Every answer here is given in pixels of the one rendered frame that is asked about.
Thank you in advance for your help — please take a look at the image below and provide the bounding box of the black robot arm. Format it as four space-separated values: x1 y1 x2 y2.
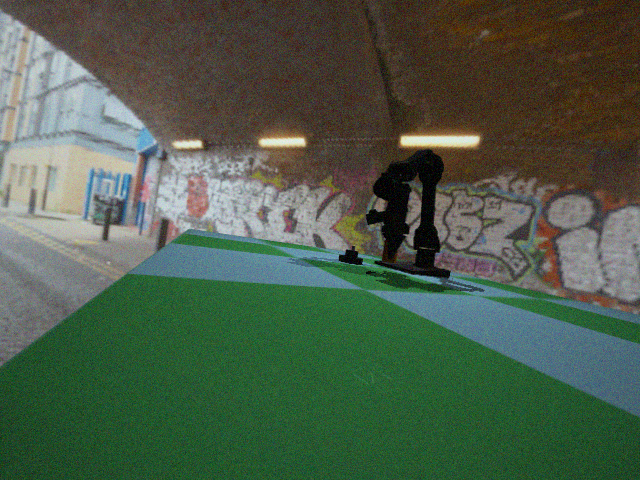
366 149 444 269

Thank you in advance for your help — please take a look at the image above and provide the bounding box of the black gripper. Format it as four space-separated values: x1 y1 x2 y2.
381 203 410 259

